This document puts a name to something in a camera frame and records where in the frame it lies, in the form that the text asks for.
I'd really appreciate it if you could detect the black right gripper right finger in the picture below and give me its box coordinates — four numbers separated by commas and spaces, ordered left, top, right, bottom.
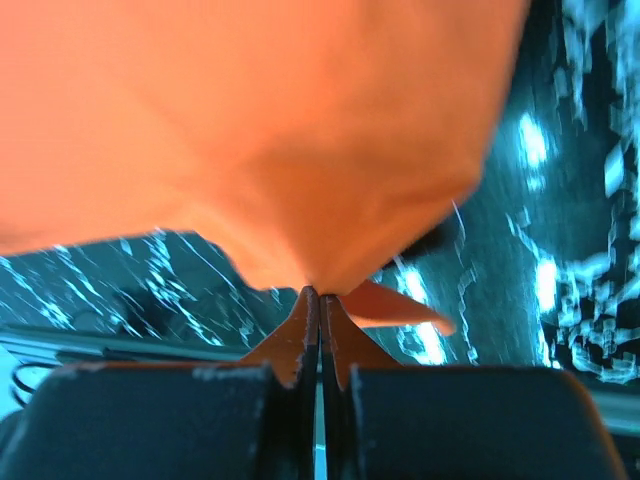
319, 296, 626, 479

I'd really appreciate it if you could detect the orange t-shirt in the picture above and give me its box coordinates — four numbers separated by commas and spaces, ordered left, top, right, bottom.
1, 1, 530, 335

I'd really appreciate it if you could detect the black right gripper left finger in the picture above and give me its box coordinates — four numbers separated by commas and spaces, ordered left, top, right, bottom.
1, 288, 319, 479

